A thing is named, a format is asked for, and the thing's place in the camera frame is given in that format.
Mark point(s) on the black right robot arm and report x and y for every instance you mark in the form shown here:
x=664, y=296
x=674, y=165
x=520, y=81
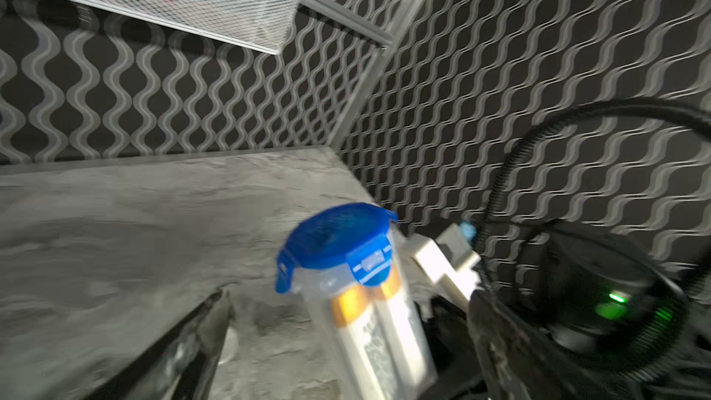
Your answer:
x=604, y=322

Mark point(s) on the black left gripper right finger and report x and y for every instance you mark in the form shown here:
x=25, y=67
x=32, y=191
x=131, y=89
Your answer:
x=515, y=362

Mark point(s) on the white tube with orange cap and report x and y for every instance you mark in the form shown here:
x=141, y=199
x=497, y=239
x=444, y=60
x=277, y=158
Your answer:
x=363, y=347

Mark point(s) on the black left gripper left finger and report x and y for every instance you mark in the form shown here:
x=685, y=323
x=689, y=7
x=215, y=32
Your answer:
x=182, y=363

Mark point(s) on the blue container lid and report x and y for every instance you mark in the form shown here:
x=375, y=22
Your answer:
x=355, y=235

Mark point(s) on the clear plastic toiletry container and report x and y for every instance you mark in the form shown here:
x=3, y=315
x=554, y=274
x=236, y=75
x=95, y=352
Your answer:
x=398, y=316

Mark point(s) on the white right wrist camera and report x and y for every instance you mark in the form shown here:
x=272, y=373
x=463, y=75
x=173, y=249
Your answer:
x=443, y=252

